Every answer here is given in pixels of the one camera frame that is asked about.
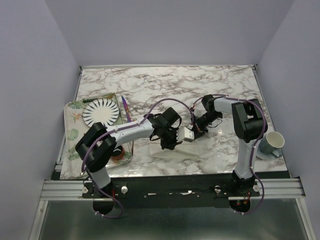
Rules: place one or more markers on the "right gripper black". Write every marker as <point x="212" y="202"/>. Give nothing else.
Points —
<point x="197" y="133"/>

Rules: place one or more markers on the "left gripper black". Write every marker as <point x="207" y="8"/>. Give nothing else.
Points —
<point x="171" y="145"/>

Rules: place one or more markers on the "white cloth napkin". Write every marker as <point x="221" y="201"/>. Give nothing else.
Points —
<point x="185" y="150"/>

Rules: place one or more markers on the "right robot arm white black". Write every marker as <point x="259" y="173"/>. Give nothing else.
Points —
<point x="249" y="125"/>

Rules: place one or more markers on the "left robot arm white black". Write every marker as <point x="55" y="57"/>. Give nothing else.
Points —
<point x="97" y="145"/>

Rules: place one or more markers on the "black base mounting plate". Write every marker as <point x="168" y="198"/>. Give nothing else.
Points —
<point x="176" y="191"/>

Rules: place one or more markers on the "black and copper small bowl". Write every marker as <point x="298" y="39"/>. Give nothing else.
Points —
<point x="118" y="153"/>

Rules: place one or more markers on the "iridescent purple utensil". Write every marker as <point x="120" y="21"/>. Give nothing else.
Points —
<point x="126" y="108"/>

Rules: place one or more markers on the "white saucer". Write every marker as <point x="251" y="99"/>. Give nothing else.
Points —
<point x="265" y="156"/>

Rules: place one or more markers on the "white plate blue stripes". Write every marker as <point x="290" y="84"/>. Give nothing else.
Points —
<point x="102" y="110"/>

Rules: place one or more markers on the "blue grey mug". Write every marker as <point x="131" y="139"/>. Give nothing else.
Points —
<point x="271" y="144"/>

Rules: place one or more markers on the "green chopsticks on tray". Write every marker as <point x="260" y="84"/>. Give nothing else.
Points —
<point x="107" y="96"/>

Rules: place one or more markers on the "leaf pattern serving tray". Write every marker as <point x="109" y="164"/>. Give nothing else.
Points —
<point x="75" y="129"/>

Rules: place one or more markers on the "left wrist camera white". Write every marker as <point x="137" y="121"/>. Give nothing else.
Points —
<point x="184" y="134"/>

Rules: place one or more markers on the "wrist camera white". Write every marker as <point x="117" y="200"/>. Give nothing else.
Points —
<point x="198" y="112"/>
<point x="184" y="134"/>

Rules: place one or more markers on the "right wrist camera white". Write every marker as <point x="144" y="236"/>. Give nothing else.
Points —
<point x="198" y="112"/>

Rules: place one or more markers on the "aluminium frame rail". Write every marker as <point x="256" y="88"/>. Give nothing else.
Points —
<point x="283" y="188"/>

